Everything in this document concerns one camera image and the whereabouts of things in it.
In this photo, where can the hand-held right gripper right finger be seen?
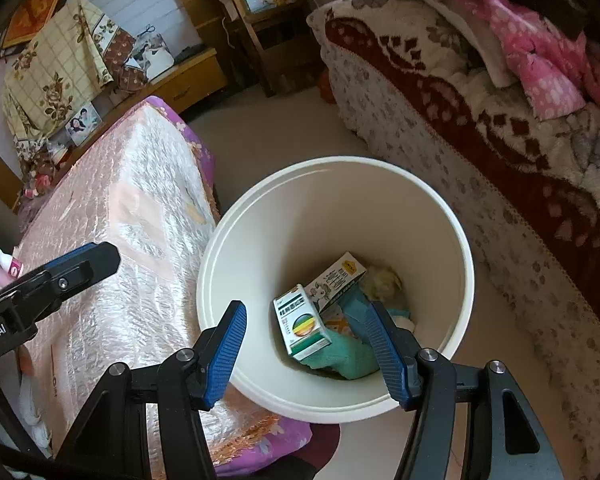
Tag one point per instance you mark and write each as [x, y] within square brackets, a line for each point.
[387, 355]

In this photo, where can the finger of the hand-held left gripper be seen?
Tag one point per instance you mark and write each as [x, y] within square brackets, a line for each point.
[80, 267]

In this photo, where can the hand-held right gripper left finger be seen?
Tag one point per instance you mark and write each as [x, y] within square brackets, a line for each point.
[225, 355]

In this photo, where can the green towel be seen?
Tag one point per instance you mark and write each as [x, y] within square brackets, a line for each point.
[345, 355]

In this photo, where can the white green striped medicine box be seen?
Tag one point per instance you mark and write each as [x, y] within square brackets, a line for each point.
[300, 330]

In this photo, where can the white carton teal round logo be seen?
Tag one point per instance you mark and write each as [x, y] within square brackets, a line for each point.
[337, 280]

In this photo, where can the white round bin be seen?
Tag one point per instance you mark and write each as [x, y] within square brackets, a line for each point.
[240, 240]

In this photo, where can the white bottle pink label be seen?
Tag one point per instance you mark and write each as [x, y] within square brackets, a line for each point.
[6, 260]

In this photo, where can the floral fabric bundle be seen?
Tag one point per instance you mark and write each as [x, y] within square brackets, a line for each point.
[37, 170]

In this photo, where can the framed couple photo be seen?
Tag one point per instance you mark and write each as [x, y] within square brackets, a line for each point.
[82, 122]

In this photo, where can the yellow floral checked cloth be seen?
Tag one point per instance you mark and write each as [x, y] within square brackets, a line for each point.
[55, 70]

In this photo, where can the floral brown white blanket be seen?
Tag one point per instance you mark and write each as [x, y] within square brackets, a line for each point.
[480, 160]

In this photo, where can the brown patterned cloth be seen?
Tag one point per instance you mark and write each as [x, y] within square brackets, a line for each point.
[122, 47]

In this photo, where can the wedding photo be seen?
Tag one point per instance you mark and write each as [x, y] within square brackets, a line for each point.
[152, 55]

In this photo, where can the red orange plastic bag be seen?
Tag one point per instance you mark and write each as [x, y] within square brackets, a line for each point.
[325, 90]

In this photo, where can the dark wooden rack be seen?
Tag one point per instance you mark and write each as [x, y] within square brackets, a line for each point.
[260, 25]

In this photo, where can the pink dotted cloth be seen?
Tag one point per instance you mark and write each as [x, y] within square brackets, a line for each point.
[530, 50]

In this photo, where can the red gold wall hanging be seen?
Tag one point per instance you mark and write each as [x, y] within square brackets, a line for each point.
[32, 15]

